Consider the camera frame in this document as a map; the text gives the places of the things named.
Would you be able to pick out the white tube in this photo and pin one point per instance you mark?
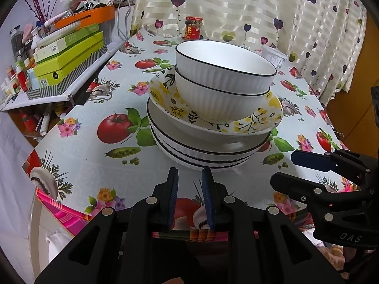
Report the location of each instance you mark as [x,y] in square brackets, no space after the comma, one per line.
[44,121]

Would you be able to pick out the dark glass jar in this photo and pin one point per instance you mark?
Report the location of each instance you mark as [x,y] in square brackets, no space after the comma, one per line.
[17,41]

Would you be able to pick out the white spray bottle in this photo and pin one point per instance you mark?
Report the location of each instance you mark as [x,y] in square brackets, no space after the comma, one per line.
[35,37]

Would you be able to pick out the striped box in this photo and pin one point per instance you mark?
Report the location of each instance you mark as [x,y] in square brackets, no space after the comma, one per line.
[65,85]

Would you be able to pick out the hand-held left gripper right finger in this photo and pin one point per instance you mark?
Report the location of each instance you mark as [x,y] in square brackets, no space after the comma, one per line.
[207,198]

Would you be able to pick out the red container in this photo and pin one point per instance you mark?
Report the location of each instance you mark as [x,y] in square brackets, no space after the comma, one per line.
[28,121]

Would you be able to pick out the white shelf board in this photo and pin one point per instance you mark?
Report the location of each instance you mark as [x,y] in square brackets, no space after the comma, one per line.
[56,100]

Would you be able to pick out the red-label sauce jar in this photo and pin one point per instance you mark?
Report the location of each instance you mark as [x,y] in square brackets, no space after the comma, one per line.
[194,31]

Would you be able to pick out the cream curtain with hearts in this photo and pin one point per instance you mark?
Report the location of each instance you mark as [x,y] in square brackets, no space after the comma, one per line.
[237,6]

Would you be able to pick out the white plastic tub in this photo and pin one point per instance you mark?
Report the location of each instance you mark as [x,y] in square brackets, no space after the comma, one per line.
[274,56]

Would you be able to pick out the row of small bottles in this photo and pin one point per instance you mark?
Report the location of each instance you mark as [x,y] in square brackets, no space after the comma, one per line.
[17,80]

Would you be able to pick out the wooden cabinet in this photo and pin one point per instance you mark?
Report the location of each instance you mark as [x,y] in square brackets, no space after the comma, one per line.
[352,109]

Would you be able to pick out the vegetable print tablecloth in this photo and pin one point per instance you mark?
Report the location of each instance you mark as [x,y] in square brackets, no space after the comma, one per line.
[88,159]

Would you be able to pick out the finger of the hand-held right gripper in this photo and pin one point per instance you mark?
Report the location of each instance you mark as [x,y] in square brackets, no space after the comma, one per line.
[311,159]
[296,189]

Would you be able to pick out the white plate with black rim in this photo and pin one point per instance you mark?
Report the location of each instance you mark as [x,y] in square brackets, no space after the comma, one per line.
[183,136]
[204,165]
[177,151]

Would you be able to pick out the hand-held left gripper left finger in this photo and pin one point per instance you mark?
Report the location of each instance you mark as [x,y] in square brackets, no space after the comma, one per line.
[173,195]

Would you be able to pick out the pink striped cloth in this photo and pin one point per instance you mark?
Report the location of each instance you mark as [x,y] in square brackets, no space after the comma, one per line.
[62,213]

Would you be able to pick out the white ribbed bowl black rim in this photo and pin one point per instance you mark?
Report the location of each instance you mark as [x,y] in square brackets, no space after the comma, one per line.
[225,103]
[225,59]

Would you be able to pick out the yellow floral plate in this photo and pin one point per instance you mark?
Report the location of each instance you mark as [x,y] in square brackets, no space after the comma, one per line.
[254,119]

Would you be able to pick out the lime green box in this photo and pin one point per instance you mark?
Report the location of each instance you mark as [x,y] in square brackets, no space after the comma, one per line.
[71,60]

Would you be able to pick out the orange box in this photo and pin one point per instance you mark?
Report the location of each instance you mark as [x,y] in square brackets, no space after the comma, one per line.
[94,16]

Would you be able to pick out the pale green flat box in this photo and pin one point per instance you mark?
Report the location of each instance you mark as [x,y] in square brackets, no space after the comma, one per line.
[65,43]

